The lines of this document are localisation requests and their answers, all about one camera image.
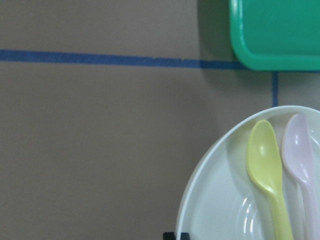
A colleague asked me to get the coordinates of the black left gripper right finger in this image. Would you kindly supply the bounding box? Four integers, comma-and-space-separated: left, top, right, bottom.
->
180, 232, 191, 240

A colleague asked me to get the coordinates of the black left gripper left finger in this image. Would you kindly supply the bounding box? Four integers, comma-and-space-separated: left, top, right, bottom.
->
163, 232, 176, 240

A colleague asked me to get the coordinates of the white round plate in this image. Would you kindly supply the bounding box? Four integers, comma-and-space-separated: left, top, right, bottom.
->
175, 106, 320, 240

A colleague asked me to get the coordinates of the yellow plastic spoon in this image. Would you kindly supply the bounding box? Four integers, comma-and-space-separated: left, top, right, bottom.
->
246, 119, 294, 240

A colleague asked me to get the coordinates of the pink plastic spoon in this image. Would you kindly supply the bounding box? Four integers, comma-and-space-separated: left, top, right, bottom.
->
281, 113, 320, 240

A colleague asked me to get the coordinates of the green plastic tray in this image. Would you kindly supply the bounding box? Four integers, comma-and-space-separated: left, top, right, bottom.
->
228, 0, 320, 71

